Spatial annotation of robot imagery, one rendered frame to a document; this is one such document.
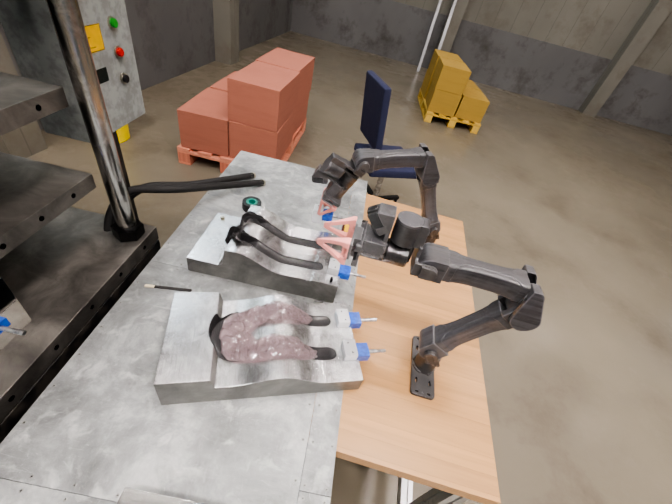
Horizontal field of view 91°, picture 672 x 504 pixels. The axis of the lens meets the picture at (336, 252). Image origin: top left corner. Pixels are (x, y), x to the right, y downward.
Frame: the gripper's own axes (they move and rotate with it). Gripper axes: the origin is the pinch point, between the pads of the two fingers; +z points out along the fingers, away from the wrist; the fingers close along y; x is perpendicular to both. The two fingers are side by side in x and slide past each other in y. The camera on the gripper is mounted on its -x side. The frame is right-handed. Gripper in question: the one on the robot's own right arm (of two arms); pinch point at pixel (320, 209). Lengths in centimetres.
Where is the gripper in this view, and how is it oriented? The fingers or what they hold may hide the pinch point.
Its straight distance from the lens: 126.9
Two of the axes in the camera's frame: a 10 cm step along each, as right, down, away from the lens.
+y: -1.1, 6.3, -7.7
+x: 8.0, 5.2, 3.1
